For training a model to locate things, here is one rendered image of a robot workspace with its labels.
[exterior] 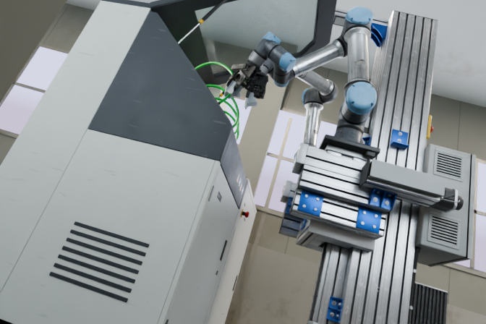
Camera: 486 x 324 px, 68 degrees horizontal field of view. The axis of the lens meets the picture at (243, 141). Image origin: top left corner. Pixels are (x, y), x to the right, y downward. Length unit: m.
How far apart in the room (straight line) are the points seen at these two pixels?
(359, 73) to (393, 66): 0.50
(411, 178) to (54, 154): 1.37
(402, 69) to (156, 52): 1.24
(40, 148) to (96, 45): 0.54
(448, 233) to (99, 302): 1.35
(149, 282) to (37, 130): 0.81
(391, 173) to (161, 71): 1.02
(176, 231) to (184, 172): 0.22
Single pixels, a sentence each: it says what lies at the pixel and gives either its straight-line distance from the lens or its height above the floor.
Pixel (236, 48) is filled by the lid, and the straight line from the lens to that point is 2.22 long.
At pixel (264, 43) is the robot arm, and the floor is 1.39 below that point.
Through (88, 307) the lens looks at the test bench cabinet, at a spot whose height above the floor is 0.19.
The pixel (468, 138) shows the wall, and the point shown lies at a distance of 4.90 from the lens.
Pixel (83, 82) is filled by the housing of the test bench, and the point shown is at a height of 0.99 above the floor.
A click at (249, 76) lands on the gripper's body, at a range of 1.68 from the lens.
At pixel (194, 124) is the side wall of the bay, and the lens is 1.46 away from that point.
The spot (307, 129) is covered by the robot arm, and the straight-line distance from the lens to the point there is 2.22.
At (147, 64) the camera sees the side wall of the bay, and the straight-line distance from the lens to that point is 1.69.
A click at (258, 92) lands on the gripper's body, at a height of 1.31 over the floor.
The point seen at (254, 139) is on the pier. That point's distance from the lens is 3.82.
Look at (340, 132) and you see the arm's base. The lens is 1.59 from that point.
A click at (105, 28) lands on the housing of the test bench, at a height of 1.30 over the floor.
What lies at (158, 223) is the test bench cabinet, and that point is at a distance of 1.35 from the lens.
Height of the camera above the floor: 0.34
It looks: 23 degrees up
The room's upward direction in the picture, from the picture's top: 18 degrees clockwise
